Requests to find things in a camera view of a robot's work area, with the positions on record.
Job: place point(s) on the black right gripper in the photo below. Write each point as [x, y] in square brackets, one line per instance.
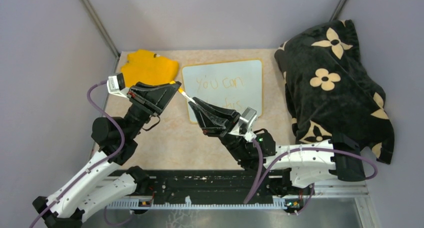
[219, 123]

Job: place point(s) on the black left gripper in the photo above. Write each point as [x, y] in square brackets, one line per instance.
[154, 98]

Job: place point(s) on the white marker pen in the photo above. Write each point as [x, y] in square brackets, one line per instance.
[187, 97]

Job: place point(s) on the yellow framed whiteboard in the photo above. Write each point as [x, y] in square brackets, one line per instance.
[232, 85]

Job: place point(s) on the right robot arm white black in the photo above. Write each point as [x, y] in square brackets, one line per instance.
[333, 157]

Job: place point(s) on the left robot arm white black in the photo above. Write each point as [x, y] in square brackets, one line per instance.
[75, 202]

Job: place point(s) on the yellow folded cloth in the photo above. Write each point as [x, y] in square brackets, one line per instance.
[149, 68]

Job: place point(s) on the black floral blanket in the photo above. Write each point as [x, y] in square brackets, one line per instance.
[328, 90]

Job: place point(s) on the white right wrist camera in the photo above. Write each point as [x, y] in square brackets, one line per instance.
[245, 122]

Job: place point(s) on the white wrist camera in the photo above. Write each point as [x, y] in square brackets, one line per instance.
[245, 122]
[116, 84]

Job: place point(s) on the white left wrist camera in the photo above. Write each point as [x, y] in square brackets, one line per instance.
[116, 84]

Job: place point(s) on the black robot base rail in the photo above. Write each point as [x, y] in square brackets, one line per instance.
[215, 189]

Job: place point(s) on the left corner metal post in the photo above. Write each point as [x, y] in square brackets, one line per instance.
[94, 17]

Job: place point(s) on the corner metal post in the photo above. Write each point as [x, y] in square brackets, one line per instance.
[338, 10]
[94, 17]

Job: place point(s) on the right corner metal post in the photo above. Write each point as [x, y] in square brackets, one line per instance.
[338, 10]

